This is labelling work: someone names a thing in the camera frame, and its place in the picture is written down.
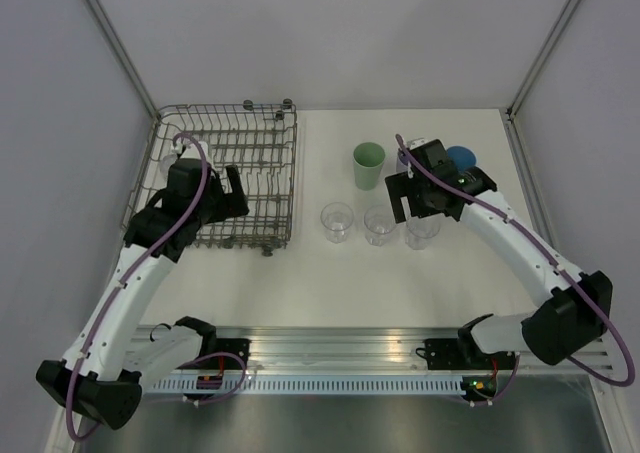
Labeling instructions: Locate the purple plastic cup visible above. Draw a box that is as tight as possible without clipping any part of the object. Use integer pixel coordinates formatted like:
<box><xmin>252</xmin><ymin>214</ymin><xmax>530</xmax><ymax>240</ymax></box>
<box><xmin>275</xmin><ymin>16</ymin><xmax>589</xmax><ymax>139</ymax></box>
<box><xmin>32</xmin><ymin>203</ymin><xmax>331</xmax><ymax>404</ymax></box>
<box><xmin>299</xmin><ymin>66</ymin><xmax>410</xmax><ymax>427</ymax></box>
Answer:
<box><xmin>396</xmin><ymin>149</ymin><xmax>408</xmax><ymax>173</ymax></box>

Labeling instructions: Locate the clear glass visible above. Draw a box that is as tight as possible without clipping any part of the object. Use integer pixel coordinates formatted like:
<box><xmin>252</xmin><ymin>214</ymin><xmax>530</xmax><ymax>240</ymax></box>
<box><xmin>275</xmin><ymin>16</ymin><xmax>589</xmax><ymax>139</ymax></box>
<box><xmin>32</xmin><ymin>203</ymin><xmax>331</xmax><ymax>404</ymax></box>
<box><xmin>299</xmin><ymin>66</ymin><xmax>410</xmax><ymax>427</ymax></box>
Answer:
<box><xmin>405</xmin><ymin>216</ymin><xmax>441</xmax><ymax>251</ymax></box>
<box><xmin>159</xmin><ymin>153</ymin><xmax>178</xmax><ymax>179</ymax></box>
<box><xmin>320</xmin><ymin>202</ymin><xmax>355</xmax><ymax>244</ymax></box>
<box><xmin>363</xmin><ymin>205</ymin><xmax>396</xmax><ymax>247</ymax></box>

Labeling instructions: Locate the green plastic cup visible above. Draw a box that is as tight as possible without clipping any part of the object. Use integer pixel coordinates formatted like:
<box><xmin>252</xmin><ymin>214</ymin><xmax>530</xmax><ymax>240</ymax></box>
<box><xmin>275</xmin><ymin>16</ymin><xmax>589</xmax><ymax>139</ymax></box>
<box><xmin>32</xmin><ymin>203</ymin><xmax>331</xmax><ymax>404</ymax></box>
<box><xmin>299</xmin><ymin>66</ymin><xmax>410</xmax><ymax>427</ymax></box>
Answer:
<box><xmin>352</xmin><ymin>142</ymin><xmax>386</xmax><ymax>191</ymax></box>

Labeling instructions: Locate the blue plastic cup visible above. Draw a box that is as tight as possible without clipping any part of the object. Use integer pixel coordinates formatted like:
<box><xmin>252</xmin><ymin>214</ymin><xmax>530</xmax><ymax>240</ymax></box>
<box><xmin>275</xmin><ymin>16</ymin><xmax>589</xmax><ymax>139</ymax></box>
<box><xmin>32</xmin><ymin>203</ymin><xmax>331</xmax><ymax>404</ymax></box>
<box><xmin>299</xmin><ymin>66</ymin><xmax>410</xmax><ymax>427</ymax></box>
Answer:
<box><xmin>446</xmin><ymin>145</ymin><xmax>477</xmax><ymax>172</ymax></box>

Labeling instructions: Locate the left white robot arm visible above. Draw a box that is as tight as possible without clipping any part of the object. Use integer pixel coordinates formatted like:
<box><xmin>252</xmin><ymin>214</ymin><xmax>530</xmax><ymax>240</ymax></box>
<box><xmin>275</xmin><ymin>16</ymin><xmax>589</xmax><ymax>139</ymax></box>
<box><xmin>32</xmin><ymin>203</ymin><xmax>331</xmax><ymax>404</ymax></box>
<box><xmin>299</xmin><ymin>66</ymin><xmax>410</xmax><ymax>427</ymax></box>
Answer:
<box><xmin>36</xmin><ymin>158</ymin><xmax>249</xmax><ymax>430</ymax></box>

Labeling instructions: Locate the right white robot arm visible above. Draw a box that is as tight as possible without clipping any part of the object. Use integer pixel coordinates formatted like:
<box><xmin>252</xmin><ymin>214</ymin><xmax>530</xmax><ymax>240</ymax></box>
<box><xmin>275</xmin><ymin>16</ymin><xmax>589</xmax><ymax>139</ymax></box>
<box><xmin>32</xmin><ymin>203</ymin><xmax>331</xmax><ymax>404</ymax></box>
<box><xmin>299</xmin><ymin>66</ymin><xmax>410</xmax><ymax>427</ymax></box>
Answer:
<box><xmin>385</xmin><ymin>140</ymin><xmax>612</xmax><ymax>368</ymax></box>

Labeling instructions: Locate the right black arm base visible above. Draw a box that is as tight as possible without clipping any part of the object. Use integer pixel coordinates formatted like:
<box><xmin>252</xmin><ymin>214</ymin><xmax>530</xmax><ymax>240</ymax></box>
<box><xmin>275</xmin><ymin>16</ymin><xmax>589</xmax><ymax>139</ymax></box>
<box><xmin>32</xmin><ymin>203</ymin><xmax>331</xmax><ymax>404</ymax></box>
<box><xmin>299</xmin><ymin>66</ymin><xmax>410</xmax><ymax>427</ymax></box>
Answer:
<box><xmin>423</xmin><ymin>338</ymin><xmax>516</xmax><ymax>371</ymax></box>

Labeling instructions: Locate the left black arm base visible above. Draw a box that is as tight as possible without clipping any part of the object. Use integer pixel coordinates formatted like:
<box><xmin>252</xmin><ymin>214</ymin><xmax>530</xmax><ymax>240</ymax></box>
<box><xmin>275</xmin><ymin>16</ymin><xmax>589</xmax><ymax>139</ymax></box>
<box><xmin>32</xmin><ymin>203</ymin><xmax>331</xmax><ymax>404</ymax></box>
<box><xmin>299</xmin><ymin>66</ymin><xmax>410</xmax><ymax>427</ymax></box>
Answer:
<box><xmin>199</xmin><ymin>338</ymin><xmax>250</xmax><ymax>374</ymax></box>

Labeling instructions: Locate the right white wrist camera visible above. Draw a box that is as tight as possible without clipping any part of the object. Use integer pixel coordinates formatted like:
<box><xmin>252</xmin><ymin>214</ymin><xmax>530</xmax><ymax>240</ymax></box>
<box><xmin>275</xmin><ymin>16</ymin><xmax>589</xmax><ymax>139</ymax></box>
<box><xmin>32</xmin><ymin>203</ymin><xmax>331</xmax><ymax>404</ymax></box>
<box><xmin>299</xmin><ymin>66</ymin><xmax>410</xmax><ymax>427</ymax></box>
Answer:
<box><xmin>406</xmin><ymin>138</ymin><xmax>428</xmax><ymax>150</ymax></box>

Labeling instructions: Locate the grey wire dish rack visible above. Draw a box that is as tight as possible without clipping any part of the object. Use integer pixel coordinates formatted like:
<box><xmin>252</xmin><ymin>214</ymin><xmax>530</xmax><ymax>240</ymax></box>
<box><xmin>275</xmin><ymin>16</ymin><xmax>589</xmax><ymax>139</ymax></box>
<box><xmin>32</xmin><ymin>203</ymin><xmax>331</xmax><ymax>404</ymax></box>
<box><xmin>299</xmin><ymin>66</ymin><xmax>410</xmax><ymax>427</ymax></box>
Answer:
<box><xmin>122</xmin><ymin>98</ymin><xmax>297</xmax><ymax>256</ymax></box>

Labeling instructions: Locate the right aluminium corner post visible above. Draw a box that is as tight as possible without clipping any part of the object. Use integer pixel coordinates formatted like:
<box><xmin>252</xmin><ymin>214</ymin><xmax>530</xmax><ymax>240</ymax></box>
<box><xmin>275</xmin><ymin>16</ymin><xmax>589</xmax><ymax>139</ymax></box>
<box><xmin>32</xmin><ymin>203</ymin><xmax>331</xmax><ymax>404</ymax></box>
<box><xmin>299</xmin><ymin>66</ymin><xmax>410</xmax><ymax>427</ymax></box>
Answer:
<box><xmin>504</xmin><ymin>0</ymin><xmax>583</xmax><ymax>122</ymax></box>

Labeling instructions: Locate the aluminium corner post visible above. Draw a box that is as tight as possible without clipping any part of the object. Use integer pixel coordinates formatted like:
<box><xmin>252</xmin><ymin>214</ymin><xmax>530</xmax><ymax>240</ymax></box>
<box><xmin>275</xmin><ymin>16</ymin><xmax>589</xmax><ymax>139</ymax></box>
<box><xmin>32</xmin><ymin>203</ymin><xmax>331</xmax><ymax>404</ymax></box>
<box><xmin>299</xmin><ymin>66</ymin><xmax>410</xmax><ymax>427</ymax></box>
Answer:
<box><xmin>504</xmin><ymin>0</ymin><xmax>583</xmax><ymax>122</ymax></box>
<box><xmin>82</xmin><ymin>0</ymin><xmax>156</xmax><ymax>115</ymax></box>

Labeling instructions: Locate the aluminium front rail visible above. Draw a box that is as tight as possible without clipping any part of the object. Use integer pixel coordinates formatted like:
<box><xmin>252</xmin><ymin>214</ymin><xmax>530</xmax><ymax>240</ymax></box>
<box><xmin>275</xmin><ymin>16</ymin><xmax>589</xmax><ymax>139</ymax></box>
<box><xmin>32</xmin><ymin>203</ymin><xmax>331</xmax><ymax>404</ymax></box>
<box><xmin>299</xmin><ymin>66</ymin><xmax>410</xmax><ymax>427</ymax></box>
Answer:
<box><xmin>134</xmin><ymin>325</ymin><xmax>614</xmax><ymax>374</ymax></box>

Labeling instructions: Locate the white slotted cable duct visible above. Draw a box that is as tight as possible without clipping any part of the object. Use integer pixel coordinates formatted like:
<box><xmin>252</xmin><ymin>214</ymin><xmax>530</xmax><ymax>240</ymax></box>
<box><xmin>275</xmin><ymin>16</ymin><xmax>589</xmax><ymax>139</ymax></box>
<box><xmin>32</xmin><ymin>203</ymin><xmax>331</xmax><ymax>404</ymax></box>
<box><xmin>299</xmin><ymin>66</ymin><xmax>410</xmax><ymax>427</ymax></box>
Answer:
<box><xmin>148</xmin><ymin>373</ymin><xmax>465</xmax><ymax>396</ymax></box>

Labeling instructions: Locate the left aluminium corner post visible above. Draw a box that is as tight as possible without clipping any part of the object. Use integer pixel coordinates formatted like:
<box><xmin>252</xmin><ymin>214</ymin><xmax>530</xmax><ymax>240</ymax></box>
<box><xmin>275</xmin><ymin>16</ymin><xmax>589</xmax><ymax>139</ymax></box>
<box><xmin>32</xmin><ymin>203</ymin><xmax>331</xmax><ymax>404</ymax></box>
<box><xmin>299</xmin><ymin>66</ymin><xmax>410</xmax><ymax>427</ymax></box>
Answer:
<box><xmin>82</xmin><ymin>0</ymin><xmax>156</xmax><ymax>115</ymax></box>

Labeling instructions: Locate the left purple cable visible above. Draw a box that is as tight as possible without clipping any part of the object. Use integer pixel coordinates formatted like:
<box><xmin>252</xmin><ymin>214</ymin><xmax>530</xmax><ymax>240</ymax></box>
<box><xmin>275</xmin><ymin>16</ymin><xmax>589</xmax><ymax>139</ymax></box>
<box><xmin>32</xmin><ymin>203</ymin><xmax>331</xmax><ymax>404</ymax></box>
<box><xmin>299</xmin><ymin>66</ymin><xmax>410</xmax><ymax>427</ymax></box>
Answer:
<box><xmin>64</xmin><ymin>132</ymin><xmax>249</xmax><ymax>444</ymax></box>

